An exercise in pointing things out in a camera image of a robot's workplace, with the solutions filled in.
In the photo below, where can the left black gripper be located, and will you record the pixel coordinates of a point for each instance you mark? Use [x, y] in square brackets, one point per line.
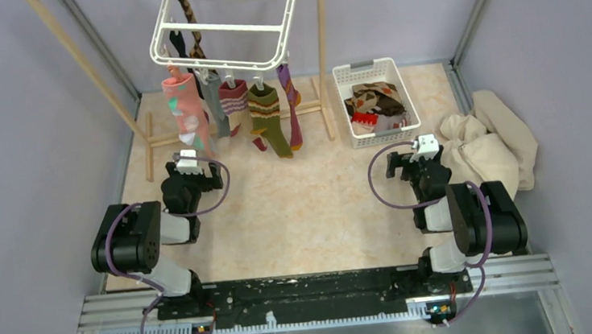
[210, 182]

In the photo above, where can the wooden hanger rack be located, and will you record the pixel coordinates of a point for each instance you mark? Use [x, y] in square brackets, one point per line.
[152, 142]

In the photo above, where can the white plastic sock hanger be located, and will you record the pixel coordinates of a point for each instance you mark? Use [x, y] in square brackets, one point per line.
[164, 24]

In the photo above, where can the grey sock in basket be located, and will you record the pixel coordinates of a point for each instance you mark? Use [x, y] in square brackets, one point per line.
[385, 122]

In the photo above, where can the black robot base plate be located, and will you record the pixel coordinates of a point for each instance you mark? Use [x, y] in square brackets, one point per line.
[324, 300]

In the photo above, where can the maroon striped beige sock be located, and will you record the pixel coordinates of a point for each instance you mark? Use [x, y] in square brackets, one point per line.
[234, 104]

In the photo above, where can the beige crumpled cloth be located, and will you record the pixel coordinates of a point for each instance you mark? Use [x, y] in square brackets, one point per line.
[491, 143]

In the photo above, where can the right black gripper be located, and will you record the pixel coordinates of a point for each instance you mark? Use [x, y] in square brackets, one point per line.
[402, 160]

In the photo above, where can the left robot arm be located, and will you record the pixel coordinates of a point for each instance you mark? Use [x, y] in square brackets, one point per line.
[129, 240]

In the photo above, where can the olive green striped sock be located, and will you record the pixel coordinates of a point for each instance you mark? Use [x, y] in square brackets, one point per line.
[264, 110]

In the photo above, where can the black hanging sock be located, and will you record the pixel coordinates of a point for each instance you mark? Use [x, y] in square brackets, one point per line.
[176, 38]

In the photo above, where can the pink patterned sock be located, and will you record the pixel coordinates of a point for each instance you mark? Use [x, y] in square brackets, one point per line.
[180, 90]

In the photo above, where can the brown argyle sock in basket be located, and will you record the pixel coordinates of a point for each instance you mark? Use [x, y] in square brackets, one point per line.
[377, 98]

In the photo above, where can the purple maroon striped sock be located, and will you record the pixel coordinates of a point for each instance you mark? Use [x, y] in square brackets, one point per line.
[293, 100]

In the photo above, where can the white plastic basket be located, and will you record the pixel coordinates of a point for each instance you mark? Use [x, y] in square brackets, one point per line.
[382, 69]

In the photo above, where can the aluminium frame rail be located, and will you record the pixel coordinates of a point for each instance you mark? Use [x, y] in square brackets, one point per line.
[512, 295]

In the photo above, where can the red white sock in basket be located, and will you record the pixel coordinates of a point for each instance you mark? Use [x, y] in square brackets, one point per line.
[365, 119]

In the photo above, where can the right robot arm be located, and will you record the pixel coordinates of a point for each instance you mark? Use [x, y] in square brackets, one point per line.
[481, 218]

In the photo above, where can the brown argyle hanging sock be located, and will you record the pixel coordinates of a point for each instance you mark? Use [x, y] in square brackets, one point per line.
[196, 51]

